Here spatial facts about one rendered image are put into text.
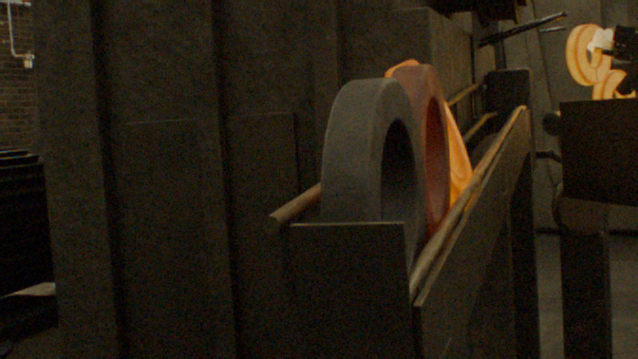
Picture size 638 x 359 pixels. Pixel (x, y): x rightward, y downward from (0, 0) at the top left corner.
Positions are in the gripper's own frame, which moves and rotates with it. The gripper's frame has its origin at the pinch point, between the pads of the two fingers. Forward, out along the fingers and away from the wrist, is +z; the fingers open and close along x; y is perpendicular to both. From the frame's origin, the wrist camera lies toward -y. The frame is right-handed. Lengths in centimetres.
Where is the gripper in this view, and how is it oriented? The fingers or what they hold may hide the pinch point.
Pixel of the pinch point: (589, 47)
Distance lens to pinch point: 215.5
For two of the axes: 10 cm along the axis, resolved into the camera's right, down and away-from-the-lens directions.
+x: -7.9, 1.0, -6.0
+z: -6.0, -3.0, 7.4
